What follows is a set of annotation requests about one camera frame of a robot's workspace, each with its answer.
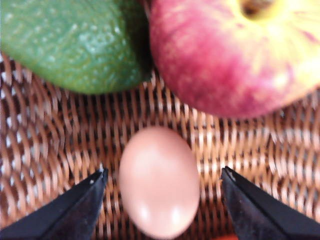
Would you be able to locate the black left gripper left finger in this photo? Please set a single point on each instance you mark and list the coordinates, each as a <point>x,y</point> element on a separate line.
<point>72,216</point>

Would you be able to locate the brown egg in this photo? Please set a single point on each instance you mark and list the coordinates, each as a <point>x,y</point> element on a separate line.
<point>159,182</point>

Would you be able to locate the brown wicker basket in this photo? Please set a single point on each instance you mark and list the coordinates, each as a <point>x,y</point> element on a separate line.
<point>53,140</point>

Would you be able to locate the orange mandarin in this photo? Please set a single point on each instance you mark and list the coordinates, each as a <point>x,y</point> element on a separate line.
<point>227,237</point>

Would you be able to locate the red yellow apple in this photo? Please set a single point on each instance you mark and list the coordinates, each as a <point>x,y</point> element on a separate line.
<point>241,58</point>

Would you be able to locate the green avocado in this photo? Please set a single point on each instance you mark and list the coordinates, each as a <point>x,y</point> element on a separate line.
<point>83,46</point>

